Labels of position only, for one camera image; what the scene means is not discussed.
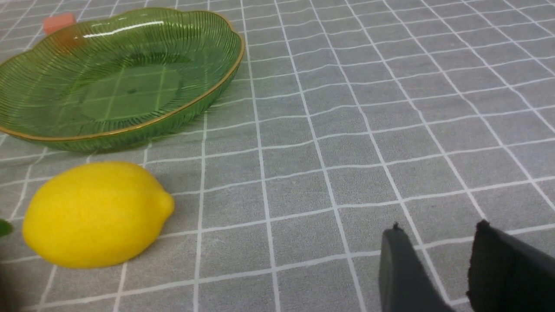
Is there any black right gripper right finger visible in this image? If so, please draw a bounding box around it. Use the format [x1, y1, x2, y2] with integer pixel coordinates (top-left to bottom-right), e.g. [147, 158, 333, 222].
[467, 221, 555, 312]

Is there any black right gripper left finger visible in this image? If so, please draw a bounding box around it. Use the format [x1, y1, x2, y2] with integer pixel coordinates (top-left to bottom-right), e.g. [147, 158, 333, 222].
[379, 223, 453, 312]

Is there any dark purple eggplant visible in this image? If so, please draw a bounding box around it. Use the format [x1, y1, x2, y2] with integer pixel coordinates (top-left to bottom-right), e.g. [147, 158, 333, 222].
[0, 219, 13, 237]

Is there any yellow lemon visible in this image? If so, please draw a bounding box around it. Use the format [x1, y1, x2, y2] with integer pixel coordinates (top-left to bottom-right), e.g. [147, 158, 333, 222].
[22, 161, 175, 269]

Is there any green glass leaf plate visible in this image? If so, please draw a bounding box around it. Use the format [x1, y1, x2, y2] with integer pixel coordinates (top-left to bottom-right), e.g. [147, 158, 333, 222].
[1, 6, 245, 153]

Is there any orange foam cube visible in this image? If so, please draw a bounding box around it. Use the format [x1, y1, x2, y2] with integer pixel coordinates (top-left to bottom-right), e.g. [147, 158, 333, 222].
[42, 12, 77, 35]

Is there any grey checked tablecloth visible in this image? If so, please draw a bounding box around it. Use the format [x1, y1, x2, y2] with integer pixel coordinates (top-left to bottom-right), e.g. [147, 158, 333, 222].
[1, 0, 555, 312]

